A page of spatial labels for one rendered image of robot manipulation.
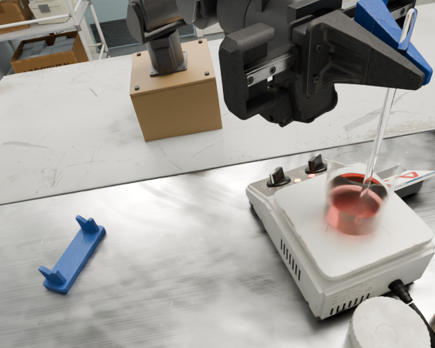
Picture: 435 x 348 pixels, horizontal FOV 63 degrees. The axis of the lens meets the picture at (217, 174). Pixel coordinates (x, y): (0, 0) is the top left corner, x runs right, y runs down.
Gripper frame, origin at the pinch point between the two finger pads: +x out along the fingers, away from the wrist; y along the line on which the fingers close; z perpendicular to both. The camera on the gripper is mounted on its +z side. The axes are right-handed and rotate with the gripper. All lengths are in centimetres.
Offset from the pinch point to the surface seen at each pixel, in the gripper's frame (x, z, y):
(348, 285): 4.9, 19.3, 4.5
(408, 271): 6.7, 21.2, -2.4
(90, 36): -303, 101, -37
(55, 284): -17.5, 24.9, 29.7
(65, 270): -18.8, 24.9, 28.2
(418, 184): -1.1, 23.8, -15.8
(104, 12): -297, 84, -54
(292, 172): -11.9, 22.0, -3.4
